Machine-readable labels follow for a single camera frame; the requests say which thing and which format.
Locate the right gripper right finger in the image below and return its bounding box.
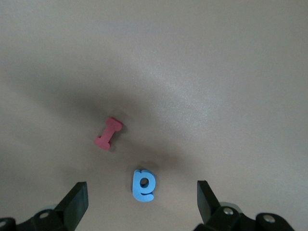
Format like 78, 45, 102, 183
194, 180, 257, 231

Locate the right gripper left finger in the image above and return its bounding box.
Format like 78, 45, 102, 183
16, 181, 89, 231

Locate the blue foam letter a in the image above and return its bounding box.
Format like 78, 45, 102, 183
131, 169, 156, 202

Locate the red foam letter I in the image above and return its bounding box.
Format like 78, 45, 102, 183
93, 117, 124, 152

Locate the brown table mat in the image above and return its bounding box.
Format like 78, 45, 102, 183
0, 0, 308, 231

